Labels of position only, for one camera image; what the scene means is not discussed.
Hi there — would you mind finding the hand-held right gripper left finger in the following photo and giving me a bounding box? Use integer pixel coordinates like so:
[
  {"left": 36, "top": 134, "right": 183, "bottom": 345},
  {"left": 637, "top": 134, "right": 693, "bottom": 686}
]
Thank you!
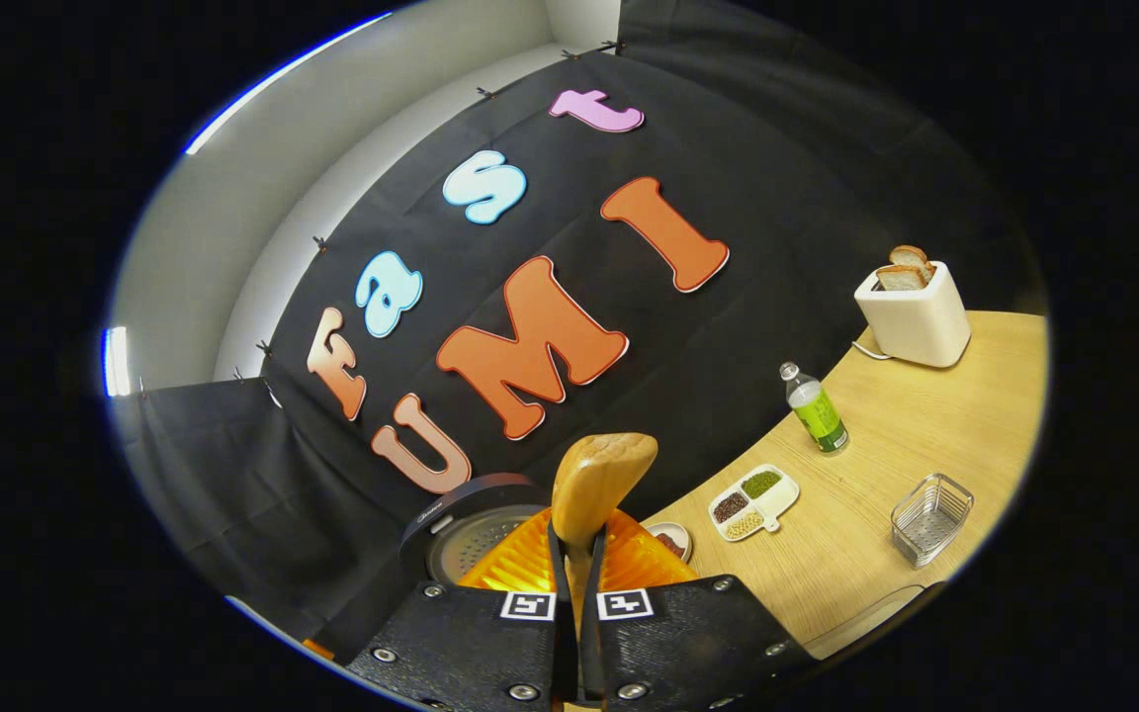
[{"left": 344, "top": 508, "right": 580, "bottom": 712}]

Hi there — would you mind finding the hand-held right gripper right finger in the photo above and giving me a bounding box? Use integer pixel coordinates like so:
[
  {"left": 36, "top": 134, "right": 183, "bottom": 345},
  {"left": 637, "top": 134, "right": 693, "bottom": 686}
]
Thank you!
[{"left": 579, "top": 508, "right": 818, "bottom": 712}]

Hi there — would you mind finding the dark grey rice cooker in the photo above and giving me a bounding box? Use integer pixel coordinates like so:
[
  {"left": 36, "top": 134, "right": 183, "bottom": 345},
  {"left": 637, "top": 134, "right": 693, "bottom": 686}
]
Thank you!
[{"left": 398, "top": 473, "right": 556, "bottom": 591}]

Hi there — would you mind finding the wooden spoon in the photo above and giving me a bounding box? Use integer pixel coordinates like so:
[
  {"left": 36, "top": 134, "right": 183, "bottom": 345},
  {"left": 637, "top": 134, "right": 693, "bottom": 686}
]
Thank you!
[{"left": 552, "top": 432, "right": 659, "bottom": 634}]

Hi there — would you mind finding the round white bowl of beans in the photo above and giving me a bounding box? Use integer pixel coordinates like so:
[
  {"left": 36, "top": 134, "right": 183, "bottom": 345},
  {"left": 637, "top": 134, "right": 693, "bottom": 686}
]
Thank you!
[{"left": 647, "top": 521, "right": 694, "bottom": 565}]

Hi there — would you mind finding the white divided dish of grains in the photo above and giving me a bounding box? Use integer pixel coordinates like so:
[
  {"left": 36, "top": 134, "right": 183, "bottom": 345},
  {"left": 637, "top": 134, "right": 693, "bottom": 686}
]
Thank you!
[{"left": 708, "top": 464, "right": 801, "bottom": 543}]

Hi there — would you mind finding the black backdrop cloth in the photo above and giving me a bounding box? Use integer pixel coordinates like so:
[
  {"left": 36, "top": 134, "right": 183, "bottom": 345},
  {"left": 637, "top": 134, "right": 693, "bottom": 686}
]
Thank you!
[{"left": 113, "top": 0, "right": 1045, "bottom": 644}]

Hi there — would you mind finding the green drink bottle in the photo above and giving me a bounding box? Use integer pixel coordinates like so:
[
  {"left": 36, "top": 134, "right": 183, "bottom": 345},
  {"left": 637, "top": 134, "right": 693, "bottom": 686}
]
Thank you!
[{"left": 779, "top": 362, "right": 850, "bottom": 455}]

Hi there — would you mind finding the white toaster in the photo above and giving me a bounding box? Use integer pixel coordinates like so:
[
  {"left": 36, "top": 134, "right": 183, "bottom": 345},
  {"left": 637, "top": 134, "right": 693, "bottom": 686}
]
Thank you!
[{"left": 853, "top": 260, "right": 972, "bottom": 369}]

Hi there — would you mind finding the ceiling light strip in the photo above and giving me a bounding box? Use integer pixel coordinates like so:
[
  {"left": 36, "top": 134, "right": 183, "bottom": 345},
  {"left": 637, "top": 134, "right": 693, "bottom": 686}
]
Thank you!
[{"left": 103, "top": 326, "right": 132, "bottom": 398}]

